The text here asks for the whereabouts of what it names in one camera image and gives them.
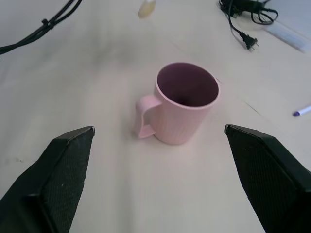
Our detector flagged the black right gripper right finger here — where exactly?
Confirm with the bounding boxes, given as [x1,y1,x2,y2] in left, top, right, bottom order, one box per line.
[224,124,311,233]

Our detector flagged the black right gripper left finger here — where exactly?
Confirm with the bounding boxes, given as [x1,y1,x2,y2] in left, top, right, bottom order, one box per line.
[0,126,96,233]

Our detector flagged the pink ribbed plastic mug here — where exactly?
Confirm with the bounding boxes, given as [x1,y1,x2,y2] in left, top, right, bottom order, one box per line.
[132,62,222,146]

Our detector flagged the pen with blue cap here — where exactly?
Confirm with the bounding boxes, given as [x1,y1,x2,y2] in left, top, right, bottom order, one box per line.
[292,105,311,117]

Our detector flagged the pale yellow rounded object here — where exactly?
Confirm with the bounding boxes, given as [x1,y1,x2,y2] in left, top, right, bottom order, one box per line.
[138,0,156,18]

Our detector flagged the black bundled cables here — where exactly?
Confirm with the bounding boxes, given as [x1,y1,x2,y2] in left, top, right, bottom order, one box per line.
[0,0,83,55]

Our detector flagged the black power cord with plug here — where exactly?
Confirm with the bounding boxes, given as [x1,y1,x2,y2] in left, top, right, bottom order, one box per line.
[218,0,279,51]

